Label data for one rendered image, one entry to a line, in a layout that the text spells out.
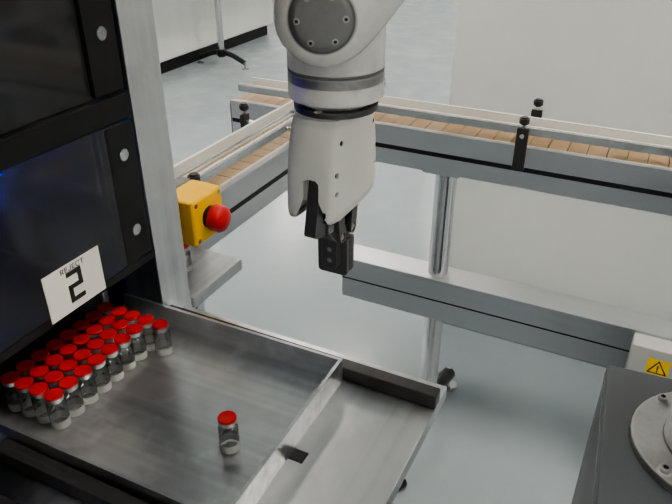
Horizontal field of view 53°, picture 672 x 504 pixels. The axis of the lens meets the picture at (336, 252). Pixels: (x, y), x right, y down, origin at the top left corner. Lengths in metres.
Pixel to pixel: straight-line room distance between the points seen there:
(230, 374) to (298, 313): 1.64
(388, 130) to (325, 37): 1.07
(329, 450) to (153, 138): 0.43
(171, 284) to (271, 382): 0.22
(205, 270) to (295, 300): 1.50
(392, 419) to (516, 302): 0.88
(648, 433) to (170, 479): 0.54
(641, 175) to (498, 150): 0.28
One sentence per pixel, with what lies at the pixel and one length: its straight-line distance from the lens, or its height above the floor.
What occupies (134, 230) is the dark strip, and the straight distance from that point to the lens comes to 0.88.
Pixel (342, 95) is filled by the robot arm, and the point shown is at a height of 1.27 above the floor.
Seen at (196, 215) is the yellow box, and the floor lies 1.01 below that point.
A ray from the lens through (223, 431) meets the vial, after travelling 0.75.
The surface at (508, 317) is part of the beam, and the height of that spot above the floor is 0.50.
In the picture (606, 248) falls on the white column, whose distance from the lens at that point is 2.20.
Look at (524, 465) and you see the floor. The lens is 2.01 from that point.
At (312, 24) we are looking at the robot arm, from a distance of 0.48.
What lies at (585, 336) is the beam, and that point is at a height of 0.50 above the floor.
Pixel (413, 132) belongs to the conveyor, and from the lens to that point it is 1.51.
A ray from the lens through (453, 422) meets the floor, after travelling 2.09.
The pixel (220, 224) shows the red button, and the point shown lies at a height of 0.99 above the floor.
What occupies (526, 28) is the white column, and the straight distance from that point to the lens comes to 2.03.
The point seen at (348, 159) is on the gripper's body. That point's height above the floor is 1.21.
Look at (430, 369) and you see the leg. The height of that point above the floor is 0.25.
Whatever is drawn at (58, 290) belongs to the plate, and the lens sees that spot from 0.81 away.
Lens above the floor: 1.44
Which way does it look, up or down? 30 degrees down
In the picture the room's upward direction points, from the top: straight up
